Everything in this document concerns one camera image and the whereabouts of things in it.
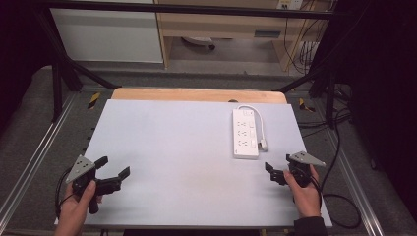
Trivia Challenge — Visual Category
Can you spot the white cabinet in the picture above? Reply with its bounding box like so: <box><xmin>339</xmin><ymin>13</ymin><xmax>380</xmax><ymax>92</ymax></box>
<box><xmin>49</xmin><ymin>8</ymin><xmax>164</xmax><ymax>64</ymax></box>

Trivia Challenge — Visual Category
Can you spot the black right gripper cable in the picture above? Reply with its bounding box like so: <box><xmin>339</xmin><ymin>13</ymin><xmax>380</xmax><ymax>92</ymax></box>
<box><xmin>314</xmin><ymin>107</ymin><xmax>363</xmax><ymax>230</ymax></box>

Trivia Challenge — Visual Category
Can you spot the person's right hand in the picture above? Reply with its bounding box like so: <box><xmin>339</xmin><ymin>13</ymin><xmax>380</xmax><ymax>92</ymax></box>
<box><xmin>282</xmin><ymin>164</ymin><xmax>324</xmax><ymax>219</ymax></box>

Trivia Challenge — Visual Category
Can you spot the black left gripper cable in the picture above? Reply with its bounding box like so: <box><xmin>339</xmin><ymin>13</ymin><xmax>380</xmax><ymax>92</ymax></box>
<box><xmin>54</xmin><ymin>166</ymin><xmax>76</xmax><ymax>218</ymax></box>

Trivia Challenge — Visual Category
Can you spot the white wall socket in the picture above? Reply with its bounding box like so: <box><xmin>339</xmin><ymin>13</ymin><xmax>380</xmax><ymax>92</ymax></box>
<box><xmin>276</xmin><ymin>0</ymin><xmax>305</xmax><ymax>11</ymax></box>

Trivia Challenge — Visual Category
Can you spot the aluminium rail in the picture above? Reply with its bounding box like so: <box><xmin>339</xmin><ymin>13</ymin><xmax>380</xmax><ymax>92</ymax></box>
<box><xmin>0</xmin><ymin>92</ymin><xmax>79</xmax><ymax>224</ymax></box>
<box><xmin>323</xmin><ymin>126</ymin><xmax>386</xmax><ymax>236</ymax></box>

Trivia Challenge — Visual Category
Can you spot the grey chair base with caster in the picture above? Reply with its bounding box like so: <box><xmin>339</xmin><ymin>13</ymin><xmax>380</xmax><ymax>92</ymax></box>
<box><xmin>181</xmin><ymin>35</ymin><xmax>217</xmax><ymax>51</ymax></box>

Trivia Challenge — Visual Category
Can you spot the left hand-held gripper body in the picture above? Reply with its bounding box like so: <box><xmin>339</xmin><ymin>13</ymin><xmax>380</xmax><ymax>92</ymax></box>
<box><xmin>65</xmin><ymin>154</ymin><xmax>122</xmax><ymax>215</ymax></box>

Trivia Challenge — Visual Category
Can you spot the light wooden desk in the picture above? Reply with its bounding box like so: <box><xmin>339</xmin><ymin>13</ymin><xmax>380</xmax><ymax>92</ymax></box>
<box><xmin>153</xmin><ymin>0</ymin><xmax>332</xmax><ymax>72</ymax></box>

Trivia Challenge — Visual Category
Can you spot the person's left hand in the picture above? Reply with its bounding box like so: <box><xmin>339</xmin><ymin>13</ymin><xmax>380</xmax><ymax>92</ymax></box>
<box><xmin>53</xmin><ymin>179</ymin><xmax>103</xmax><ymax>236</ymax></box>

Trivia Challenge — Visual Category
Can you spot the white power strip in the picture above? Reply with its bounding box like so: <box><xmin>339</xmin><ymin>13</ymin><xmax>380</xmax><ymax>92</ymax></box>
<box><xmin>236</xmin><ymin>104</ymin><xmax>269</xmax><ymax>152</ymax></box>
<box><xmin>231</xmin><ymin>108</ymin><xmax>261</xmax><ymax>161</ymax></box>

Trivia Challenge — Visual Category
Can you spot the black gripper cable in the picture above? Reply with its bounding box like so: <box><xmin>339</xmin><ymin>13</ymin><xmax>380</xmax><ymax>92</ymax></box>
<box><xmin>54</xmin><ymin>166</ymin><xmax>76</xmax><ymax>218</ymax></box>
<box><xmin>314</xmin><ymin>107</ymin><xmax>363</xmax><ymax>230</ymax></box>

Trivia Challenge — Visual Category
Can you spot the bundle of black cables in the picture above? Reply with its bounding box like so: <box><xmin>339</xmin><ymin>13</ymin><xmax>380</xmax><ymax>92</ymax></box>
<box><xmin>283</xmin><ymin>9</ymin><xmax>324</xmax><ymax>76</ymax></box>

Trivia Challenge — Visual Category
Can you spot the black metal frame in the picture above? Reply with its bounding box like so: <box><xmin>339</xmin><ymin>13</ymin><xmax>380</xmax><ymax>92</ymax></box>
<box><xmin>31</xmin><ymin>1</ymin><xmax>338</xmax><ymax>124</ymax></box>

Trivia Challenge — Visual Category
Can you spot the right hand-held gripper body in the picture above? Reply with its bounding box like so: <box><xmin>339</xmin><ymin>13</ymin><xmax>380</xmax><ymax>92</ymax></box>
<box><xmin>285</xmin><ymin>150</ymin><xmax>327</xmax><ymax>189</ymax></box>

